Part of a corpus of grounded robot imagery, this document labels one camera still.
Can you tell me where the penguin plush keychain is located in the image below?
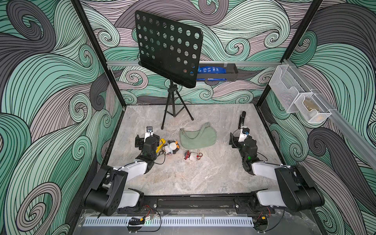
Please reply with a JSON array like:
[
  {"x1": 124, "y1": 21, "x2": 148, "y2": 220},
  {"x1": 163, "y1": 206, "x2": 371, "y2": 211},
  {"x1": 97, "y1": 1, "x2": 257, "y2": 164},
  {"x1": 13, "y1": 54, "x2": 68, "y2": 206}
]
[{"x1": 164, "y1": 141, "x2": 180, "y2": 155}]

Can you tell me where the red white plush keychain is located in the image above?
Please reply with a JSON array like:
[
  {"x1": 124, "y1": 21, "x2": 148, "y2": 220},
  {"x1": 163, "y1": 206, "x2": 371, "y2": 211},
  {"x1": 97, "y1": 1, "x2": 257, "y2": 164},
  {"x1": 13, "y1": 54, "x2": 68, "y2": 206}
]
[{"x1": 184, "y1": 150, "x2": 203, "y2": 161}]

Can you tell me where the green fabric bag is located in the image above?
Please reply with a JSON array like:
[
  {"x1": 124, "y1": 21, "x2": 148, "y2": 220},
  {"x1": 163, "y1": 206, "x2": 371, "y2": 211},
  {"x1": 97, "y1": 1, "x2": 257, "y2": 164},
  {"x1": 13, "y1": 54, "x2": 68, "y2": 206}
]
[{"x1": 180, "y1": 122, "x2": 217, "y2": 150}]

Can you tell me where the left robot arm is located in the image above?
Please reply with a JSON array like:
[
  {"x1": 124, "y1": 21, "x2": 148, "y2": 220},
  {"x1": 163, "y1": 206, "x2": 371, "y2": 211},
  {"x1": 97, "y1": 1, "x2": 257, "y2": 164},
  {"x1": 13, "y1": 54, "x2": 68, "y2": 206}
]
[{"x1": 83, "y1": 133, "x2": 160, "y2": 216}]

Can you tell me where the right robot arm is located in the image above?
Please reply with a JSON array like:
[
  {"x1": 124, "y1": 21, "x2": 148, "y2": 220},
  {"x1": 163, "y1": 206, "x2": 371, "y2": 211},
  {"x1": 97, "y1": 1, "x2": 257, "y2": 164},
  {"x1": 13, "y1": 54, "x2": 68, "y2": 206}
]
[{"x1": 229, "y1": 133, "x2": 325, "y2": 212}]

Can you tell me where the black stapler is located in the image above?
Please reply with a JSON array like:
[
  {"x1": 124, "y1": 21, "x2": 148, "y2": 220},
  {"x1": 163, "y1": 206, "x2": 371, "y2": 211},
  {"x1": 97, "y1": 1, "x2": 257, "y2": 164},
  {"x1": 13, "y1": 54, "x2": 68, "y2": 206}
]
[{"x1": 238, "y1": 111, "x2": 246, "y2": 129}]

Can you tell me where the blue snack package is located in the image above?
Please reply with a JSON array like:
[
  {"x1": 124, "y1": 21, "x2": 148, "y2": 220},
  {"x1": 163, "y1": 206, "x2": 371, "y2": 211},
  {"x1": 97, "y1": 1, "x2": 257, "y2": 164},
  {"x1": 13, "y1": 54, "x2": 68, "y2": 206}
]
[{"x1": 198, "y1": 66, "x2": 227, "y2": 74}]

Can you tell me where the black perforated music stand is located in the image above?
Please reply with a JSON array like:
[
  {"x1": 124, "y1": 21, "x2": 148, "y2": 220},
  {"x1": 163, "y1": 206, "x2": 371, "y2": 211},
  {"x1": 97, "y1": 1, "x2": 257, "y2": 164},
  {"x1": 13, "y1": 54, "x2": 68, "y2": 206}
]
[{"x1": 134, "y1": 10, "x2": 203, "y2": 117}]

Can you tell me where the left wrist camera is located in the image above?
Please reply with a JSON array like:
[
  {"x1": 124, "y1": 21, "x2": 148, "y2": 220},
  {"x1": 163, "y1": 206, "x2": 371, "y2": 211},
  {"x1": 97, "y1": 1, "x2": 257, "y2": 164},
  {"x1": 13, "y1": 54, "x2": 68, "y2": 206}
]
[{"x1": 145, "y1": 126, "x2": 153, "y2": 140}]

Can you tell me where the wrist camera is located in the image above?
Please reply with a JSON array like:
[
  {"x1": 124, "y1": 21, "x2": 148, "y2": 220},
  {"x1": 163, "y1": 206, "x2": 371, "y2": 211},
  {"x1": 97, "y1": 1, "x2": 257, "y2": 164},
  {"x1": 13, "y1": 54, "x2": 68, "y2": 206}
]
[
  {"x1": 145, "y1": 126, "x2": 153, "y2": 140},
  {"x1": 238, "y1": 127, "x2": 250, "y2": 143}
]

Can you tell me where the yellow plastic triangle frame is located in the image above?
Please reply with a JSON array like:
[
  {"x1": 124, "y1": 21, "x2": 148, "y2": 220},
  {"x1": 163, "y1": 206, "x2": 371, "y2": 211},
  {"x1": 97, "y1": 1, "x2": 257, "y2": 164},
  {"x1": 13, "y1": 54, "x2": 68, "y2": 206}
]
[{"x1": 156, "y1": 138, "x2": 166, "y2": 153}]

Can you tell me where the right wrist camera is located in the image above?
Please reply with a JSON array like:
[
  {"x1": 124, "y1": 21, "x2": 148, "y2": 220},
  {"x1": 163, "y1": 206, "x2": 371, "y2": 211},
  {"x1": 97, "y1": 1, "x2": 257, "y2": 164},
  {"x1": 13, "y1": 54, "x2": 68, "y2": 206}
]
[{"x1": 238, "y1": 127, "x2": 250, "y2": 143}]

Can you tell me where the large clear wall bin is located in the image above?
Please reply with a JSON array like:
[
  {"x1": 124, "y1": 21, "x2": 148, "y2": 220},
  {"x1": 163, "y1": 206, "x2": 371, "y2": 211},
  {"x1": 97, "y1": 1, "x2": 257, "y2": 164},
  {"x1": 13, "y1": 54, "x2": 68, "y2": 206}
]
[{"x1": 269, "y1": 64, "x2": 310, "y2": 113}]

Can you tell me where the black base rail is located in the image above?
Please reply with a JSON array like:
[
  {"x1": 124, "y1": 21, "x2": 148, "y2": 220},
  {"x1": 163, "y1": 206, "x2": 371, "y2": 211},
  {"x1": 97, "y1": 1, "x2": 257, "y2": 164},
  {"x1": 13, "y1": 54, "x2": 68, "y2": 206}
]
[{"x1": 117, "y1": 193, "x2": 275, "y2": 216}]

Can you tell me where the small clear wall bin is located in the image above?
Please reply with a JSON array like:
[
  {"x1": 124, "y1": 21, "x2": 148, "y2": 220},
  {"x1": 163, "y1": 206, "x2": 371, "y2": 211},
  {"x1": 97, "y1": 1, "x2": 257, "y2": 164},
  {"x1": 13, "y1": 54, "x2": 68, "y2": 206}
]
[{"x1": 294, "y1": 92, "x2": 332, "y2": 124}]

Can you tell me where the black wall tray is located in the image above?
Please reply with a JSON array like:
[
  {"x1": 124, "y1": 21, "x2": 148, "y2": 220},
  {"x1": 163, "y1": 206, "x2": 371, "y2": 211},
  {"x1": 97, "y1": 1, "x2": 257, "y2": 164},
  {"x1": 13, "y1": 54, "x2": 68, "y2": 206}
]
[{"x1": 196, "y1": 63, "x2": 239, "y2": 82}]

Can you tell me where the white perforated cable duct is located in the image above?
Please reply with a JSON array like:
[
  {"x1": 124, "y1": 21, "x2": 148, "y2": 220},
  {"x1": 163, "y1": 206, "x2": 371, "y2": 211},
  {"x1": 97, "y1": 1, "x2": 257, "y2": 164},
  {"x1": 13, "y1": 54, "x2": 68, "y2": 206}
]
[{"x1": 83, "y1": 216, "x2": 254, "y2": 227}]

